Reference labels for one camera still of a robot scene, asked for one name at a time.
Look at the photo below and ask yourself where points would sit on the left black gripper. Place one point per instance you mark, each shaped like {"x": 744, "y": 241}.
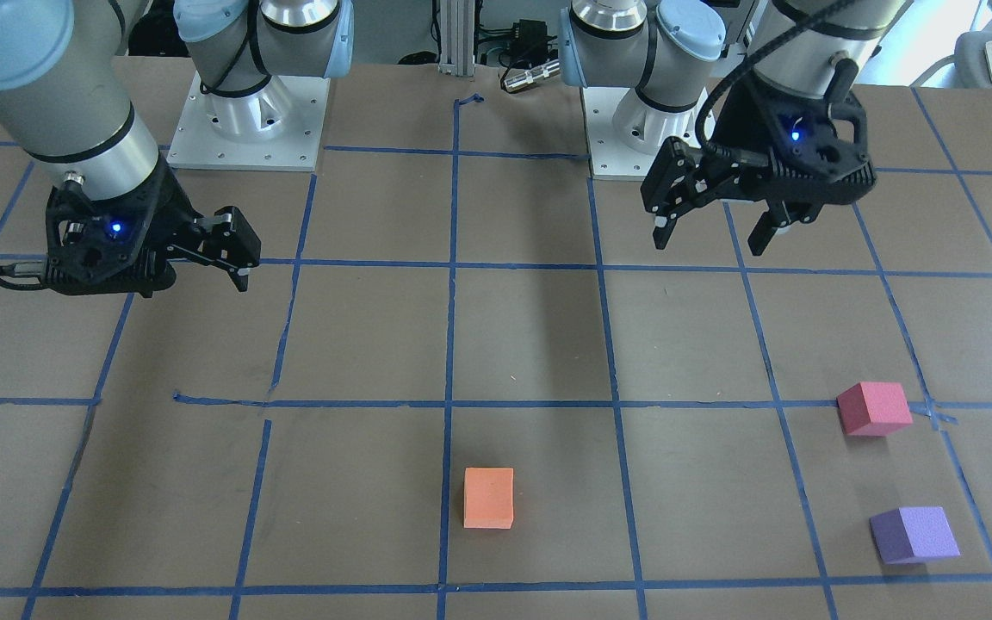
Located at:
{"x": 745, "y": 120}

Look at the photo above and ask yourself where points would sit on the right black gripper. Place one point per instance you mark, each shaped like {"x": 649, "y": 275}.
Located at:
{"x": 167, "y": 209}

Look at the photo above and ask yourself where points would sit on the orange foam cube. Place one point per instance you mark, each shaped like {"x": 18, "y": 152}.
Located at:
{"x": 488, "y": 498}

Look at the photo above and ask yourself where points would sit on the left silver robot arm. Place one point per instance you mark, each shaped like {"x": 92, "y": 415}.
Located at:
{"x": 664, "y": 50}

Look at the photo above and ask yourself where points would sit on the red foam cube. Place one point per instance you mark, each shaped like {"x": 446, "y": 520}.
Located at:
{"x": 874, "y": 409}

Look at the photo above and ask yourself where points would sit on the silver cylindrical connector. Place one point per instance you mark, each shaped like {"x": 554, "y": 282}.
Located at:
{"x": 515, "y": 80}

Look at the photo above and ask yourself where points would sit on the black power adapter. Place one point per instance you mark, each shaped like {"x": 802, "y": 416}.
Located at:
{"x": 529, "y": 41}

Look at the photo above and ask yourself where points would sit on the purple foam cube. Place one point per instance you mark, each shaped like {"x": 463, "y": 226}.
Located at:
{"x": 913, "y": 534}

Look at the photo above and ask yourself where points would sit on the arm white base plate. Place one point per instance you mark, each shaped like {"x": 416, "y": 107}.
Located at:
{"x": 276, "y": 129}
{"x": 624, "y": 133}

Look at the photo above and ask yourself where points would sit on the aluminium frame post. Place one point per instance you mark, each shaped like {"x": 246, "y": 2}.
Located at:
{"x": 456, "y": 37}

